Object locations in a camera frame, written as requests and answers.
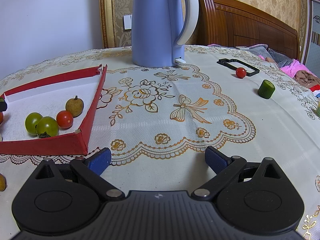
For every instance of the pink bedding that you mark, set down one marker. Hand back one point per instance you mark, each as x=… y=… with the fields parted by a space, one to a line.
x=291 y=67

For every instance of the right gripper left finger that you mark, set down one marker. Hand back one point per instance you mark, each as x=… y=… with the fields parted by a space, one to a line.
x=88 y=171

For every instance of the red shallow cardboard box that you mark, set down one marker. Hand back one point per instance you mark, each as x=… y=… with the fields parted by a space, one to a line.
x=48 y=97

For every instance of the green cucumber chunk right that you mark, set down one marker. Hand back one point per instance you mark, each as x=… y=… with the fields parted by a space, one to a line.
x=266 y=89

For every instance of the brown longan fruit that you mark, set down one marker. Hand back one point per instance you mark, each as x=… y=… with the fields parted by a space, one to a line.
x=3 y=183

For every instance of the small black frame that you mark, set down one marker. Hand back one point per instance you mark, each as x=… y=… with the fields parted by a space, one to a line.
x=235 y=64

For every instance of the blue electric kettle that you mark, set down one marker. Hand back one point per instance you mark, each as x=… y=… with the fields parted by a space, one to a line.
x=160 y=29

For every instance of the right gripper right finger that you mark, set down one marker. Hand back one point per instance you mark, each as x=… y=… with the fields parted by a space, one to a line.
x=227 y=170

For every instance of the red cherry tomato by frame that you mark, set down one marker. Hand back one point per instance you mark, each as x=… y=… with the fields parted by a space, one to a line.
x=240 y=72

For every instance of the wooden headboard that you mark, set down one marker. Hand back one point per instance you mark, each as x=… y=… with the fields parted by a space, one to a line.
x=233 y=23

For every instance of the wardrobe door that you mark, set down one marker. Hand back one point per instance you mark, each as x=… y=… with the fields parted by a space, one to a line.
x=309 y=34

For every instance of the red cherry tomato in box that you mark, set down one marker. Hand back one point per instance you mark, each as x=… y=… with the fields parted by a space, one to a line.
x=64 y=119

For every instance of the green tomato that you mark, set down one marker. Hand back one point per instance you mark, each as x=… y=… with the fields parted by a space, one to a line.
x=31 y=122
x=47 y=127

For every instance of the white wall switch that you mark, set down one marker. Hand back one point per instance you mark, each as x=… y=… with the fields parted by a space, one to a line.
x=127 y=21

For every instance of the longan in box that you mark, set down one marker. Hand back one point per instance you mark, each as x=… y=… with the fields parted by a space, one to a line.
x=75 y=106

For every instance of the yellow green cucumber piece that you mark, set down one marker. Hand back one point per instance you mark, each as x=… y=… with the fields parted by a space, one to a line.
x=317 y=110

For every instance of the floral lace tablecloth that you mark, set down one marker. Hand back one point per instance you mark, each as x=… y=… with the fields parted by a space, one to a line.
x=157 y=122

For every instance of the gold wall panel frame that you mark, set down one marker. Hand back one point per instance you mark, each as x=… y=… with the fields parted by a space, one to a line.
x=112 y=14

